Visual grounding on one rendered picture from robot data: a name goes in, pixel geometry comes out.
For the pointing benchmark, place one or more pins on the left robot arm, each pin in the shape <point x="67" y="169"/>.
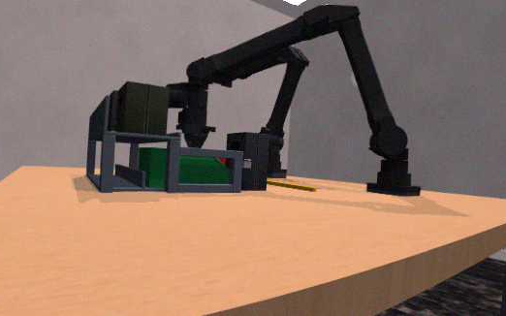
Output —
<point x="389" y="140"/>

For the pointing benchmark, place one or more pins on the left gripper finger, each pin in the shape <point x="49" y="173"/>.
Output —
<point x="202" y="139"/>
<point x="194" y="140"/>

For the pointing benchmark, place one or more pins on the yellow bar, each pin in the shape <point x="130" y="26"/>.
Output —
<point x="306" y="188"/>

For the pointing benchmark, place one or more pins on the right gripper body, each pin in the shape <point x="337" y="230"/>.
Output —
<point x="222" y="80"/>

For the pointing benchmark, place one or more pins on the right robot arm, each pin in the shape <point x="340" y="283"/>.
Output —
<point x="294" y="69"/>

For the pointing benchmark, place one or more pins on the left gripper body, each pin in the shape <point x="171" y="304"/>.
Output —
<point x="198" y="119"/>

